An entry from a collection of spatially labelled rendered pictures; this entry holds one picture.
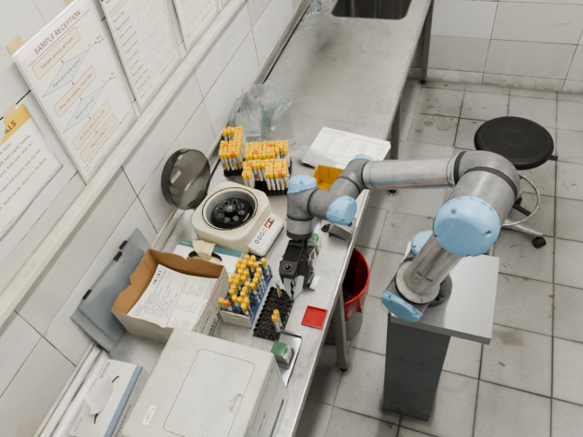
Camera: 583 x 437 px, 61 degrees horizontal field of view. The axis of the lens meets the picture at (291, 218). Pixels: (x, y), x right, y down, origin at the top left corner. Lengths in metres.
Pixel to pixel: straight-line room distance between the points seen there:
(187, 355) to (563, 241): 2.24
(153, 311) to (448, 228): 1.01
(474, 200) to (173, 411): 0.80
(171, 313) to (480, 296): 0.95
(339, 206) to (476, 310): 0.58
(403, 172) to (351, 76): 1.30
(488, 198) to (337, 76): 1.57
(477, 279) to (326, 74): 1.29
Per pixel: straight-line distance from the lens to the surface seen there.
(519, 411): 2.50
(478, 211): 1.00
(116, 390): 1.60
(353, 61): 2.58
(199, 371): 1.26
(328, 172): 1.89
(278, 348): 1.46
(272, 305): 1.62
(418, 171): 1.20
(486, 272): 1.68
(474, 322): 1.58
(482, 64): 3.86
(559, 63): 3.87
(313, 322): 1.60
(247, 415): 1.20
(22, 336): 1.49
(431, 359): 1.83
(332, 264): 1.71
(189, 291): 1.67
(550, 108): 3.82
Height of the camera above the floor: 2.29
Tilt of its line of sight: 50 degrees down
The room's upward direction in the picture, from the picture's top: 11 degrees counter-clockwise
